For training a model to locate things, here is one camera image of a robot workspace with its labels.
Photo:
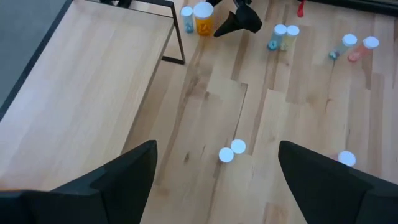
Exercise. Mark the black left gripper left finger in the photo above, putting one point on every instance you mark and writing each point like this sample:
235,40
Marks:
118,193

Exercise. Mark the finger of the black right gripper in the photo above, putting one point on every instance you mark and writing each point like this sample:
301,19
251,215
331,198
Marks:
231,21
250,18

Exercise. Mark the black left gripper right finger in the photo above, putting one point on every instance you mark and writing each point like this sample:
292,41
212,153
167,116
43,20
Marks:
326,193

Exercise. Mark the large orange medicine bottle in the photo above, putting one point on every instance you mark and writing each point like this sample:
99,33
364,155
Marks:
203,11

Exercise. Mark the pink medicine bottle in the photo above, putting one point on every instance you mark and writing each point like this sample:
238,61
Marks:
346,158

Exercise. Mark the light green medicine bottle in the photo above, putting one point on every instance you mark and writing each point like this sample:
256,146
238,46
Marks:
291,35

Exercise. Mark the small blue medicine bottle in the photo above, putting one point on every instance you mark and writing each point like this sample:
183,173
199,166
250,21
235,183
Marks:
186,12

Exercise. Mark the small pale yellow medicine bottle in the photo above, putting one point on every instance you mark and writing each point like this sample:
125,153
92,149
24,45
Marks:
238,146
226,155

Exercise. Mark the wooden shelf with black legs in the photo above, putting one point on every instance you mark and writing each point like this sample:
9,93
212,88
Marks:
77,93

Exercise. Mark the small red clamp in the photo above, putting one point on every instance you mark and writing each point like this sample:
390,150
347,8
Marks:
301,9

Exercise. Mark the black aluminium table frame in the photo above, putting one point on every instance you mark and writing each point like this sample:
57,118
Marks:
373,7

